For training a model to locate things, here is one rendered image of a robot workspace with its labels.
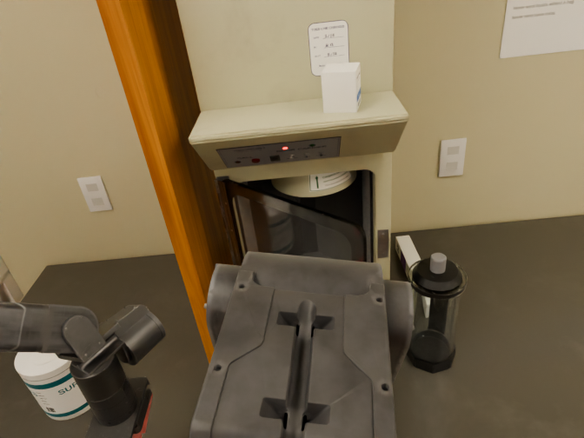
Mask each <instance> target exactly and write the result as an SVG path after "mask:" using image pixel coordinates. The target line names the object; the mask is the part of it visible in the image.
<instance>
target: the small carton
mask: <svg viewBox="0 0 584 438"><path fill-rule="evenodd" d="M321 77H322V101H323V113H355V112H357V110H358V109H359V106H360V103H361V65H360V63H327V65H326V66H325V68H324V69H323V71H322V73H321Z"/></svg>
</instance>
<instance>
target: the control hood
mask: <svg viewBox="0 0 584 438"><path fill-rule="evenodd" d="M408 119H409V114H408V112H407V111H406V110H405V109H404V107H403V106H402V104H401V102H400V101H399V99H398V98H397V97H396V95H395V93H394V92H393V91H392V90H390V91H382V92H374V93H365V94H361V103H360V106H359V109H358V110H357V112H355V113H323V101H322V98H318V99H309V100H301V101H294V102H286V103H271V104H262V105H254V106H246V107H238V108H230V109H214V110H206V111H202V112H201V113H200V115H199V117H198V118H197V120H196V124H195V126H194V128H193V129H192V131H191V133H190V135H189V143H190V144H191V145H192V147H193V148H194V149H195V151H196V152H197V154H198V155H199V156H200V157H201V158H202V159H203V161H204V162H205V163H206V165H207V166H208V167H209V169H211V170H219V169H235V168H243V167H252V166H261V165H270V164H277V163H269V164H260V165H251V166H243V167H234V168H227V166H226V165H225V163H224V162H223V160H222V158H221V157H220V156H219V154H218V153H217V151H216V149H228V148H237V147H245V146H254V145H262V144H271V143H286V142H294V141H303V140H311V139H320V138H328V137H337V136H341V137H342V138H341V146H340V154H339V156H336V157H328V158H319V159H310V160H302V161H311V160H320V159H329V158H337V157H345V156H362V155H370V154H379V153H388V152H394V151H395V149H396V147H397V144H398V142H399V141H400V139H401V137H402V133H403V131H404V130H405V127H406V125H407V123H408ZM302 161H293V162H285V163H294V162H302Z"/></svg>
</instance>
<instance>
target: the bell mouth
mask: <svg viewBox="0 0 584 438"><path fill-rule="evenodd" d="M356 176H357V172H356V170H351V171H343V172H334V173H325V174H316V175H307V176H291V177H283V178H274V179H271V182H272V184H273V186H274V187H275V188H276V189H277V190H279V191H280V192H282V193H284V194H286V195H290V196H298V197H317V196H326V195H330V194H334V193H336V192H338V191H341V190H343V189H346V188H347V187H348V186H349V185H350V184H351V183H352V182H353V181H354V180H355V179H356Z"/></svg>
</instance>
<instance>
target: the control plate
mask: <svg viewBox="0 0 584 438"><path fill-rule="evenodd" d="M341 138H342V137H341V136H337V137H328V138H320V139H311V140H303V141H294V142H286V143H271V144H262V145H254V146H245V147H237V148H228V149H216V151H217V153H218V154H219V156H220V157H221V158H222V160H223V162H224V163H225V165H226V166H227V168H234V167H243V166H251V165H260V164H269V163H285V162H293V161H302V160H310V159H319V158H328V157H336V156H339V154H340V146H341ZM312 143H313V144H315V146H314V147H309V145H310V144H312ZM282 147H289V148H288V149H282ZM319 152H323V154H322V156H320V154H318V153H319ZM306 153H307V154H309V155H308V157H305V155H304V154H306ZM278 155H279V156H280V159H281V161H273V162H271V160H270V157H269V156H278ZM291 155H295V156H294V157H293V159H291V157H289V156H291ZM255 158H258V159H260V162H258V163H253V162H252V161H251V160H252V159H255ZM235 161H241V162H240V163H235Z"/></svg>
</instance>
